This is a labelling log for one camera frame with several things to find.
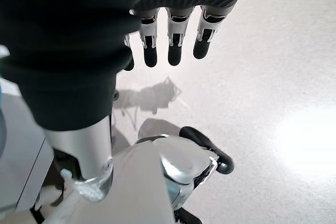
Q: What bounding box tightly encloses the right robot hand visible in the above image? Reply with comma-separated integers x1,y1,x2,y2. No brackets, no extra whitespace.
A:
0,0,255,204

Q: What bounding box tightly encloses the black robot right foot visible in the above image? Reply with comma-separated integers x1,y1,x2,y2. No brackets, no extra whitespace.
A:
179,126,235,175

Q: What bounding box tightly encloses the black robot foot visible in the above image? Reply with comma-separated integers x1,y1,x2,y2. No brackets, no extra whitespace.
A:
179,126,235,175
174,207,203,224

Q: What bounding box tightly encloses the black robot left foot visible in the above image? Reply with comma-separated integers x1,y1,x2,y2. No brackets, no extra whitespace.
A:
174,207,203,224

